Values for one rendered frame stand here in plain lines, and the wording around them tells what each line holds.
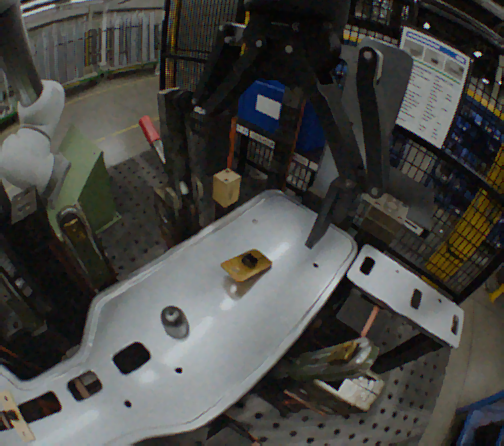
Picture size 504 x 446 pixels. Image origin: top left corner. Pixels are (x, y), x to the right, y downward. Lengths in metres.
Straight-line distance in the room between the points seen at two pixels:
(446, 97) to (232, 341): 0.71
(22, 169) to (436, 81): 1.20
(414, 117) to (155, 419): 0.80
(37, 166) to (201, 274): 0.66
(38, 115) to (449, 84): 1.19
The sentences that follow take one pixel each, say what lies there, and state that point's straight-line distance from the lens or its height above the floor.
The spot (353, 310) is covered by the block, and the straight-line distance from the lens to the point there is 0.39.
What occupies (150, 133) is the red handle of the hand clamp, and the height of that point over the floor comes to 1.13.
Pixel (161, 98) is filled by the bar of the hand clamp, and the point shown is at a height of 1.21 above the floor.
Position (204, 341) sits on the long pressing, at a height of 1.00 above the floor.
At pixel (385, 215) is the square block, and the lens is 0.46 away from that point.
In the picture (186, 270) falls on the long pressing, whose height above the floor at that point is 1.00.
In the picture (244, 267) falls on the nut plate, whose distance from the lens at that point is 0.32.
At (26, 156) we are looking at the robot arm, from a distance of 0.83.
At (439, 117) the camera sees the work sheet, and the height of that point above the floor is 1.23.
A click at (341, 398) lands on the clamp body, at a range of 0.28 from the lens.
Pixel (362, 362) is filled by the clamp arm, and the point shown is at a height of 1.12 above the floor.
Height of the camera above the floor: 1.29
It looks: 39 degrees down
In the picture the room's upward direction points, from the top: 10 degrees clockwise
